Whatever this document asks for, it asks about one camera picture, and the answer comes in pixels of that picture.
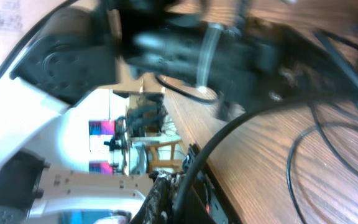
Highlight background computer monitor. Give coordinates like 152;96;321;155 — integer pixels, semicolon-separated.
89;119;115;175

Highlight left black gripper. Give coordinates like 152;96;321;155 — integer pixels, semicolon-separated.
197;17;351;121

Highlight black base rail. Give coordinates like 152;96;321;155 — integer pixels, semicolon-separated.
180;164;241;224

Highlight background wooden chair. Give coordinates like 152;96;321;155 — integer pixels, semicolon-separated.
145;140;187;173

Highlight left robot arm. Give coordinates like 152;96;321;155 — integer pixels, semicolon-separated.
0;1;345;223

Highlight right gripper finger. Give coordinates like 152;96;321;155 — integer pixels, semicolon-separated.
129;172;185;224

